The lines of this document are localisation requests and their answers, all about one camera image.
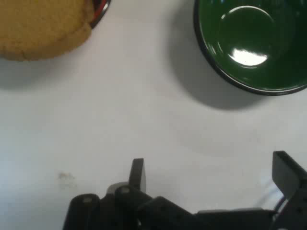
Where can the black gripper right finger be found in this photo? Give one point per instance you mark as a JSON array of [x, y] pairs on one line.
[[291, 182]]

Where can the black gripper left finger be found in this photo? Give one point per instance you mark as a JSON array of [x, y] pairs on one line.
[[134, 210]]

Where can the green glossy bowl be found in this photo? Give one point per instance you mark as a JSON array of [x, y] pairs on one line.
[[251, 43]]

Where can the red glossy bowl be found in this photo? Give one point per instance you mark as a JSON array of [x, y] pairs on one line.
[[102, 10]]

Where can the brown toast bread slice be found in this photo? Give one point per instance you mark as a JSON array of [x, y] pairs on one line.
[[40, 26]]

